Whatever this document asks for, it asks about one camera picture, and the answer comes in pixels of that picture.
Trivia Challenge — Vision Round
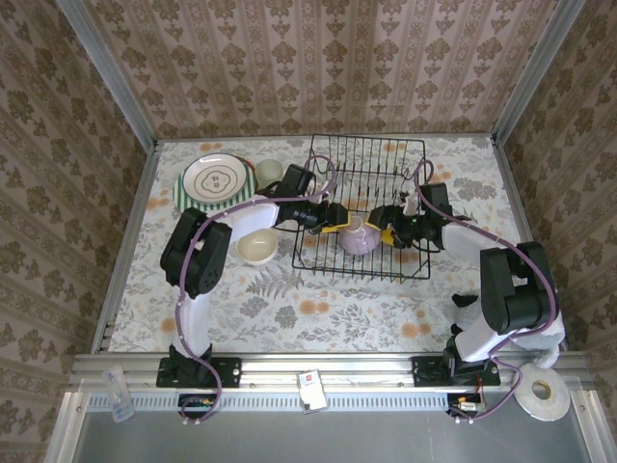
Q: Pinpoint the white plate with ring pattern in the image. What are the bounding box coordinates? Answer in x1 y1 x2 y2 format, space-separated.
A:
181 152 247 202

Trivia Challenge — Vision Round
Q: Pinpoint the grey slotted cable duct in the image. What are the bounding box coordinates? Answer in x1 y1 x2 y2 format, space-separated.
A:
86 391 452 412

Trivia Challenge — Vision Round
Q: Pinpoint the grey white plush toy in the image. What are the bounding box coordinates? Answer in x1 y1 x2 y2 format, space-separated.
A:
450 274 566 370

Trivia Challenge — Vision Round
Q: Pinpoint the pale green glass cup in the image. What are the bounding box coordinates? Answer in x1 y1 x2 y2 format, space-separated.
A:
254 158 284 187

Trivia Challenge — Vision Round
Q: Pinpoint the black electronics board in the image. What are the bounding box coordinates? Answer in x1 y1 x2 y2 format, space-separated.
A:
446 391 486 419
176 393 219 420

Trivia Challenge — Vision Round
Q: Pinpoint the grey metal shelf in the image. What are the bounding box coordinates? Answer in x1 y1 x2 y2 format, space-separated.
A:
45 390 617 463

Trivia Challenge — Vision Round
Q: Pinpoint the aluminium corner post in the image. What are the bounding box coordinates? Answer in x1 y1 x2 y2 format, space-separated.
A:
54 0 161 151
491 0 587 146

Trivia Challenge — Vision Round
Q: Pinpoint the clear plastic package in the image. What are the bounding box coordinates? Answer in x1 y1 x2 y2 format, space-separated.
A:
103 365 136 424

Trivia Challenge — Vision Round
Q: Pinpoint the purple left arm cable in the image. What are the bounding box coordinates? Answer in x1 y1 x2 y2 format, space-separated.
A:
174 153 339 428

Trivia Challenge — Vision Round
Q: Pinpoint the purple ceramic bowl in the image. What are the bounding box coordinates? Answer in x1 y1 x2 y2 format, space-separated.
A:
338 215 380 256

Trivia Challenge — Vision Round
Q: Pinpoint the green striped plate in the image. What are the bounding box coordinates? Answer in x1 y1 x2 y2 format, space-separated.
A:
172 156 260 212

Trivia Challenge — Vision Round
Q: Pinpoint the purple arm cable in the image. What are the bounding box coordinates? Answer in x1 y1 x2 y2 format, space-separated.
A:
410 161 560 426
174 153 339 428

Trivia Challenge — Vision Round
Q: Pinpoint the small white red-label box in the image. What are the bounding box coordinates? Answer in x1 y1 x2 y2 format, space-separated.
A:
296 369 329 415

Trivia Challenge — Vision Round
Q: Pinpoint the aluminium side rail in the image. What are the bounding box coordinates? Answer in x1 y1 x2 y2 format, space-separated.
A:
90 140 161 356
491 137 568 349

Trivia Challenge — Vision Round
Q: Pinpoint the white tape roll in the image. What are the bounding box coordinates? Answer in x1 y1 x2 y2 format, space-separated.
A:
512 364 571 422

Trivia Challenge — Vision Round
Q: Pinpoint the cream ceramic bowl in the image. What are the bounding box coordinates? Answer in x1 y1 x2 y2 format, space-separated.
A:
234 229 280 266

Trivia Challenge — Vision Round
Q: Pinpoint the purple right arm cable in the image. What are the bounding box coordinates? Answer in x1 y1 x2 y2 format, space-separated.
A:
410 161 560 426

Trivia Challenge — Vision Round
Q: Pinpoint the black wire dish rack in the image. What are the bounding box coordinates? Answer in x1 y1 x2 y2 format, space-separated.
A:
291 133 433 282

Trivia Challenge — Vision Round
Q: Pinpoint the floral tablecloth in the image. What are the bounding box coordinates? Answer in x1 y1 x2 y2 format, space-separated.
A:
108 137 546 354

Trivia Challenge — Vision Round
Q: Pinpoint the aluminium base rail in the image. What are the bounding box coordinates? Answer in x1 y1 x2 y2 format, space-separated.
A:
67 350 599 393

